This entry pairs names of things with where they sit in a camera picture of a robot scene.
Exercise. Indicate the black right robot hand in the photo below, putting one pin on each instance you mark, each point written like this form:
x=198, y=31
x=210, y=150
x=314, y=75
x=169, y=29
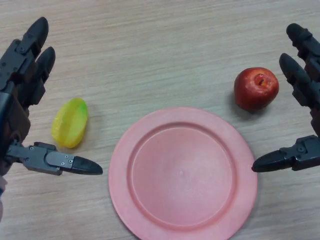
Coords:
x=303, y=67

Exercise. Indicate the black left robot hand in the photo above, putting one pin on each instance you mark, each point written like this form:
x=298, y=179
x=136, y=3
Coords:
x=17, y=75

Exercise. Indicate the red apple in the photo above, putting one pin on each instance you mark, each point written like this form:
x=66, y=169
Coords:
x=256, y=88

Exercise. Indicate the pink round plate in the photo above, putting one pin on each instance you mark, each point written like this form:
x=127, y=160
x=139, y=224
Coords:
x=182, y=175

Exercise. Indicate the yellow green starfruit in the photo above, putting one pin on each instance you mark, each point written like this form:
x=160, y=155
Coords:
x=70, y=122

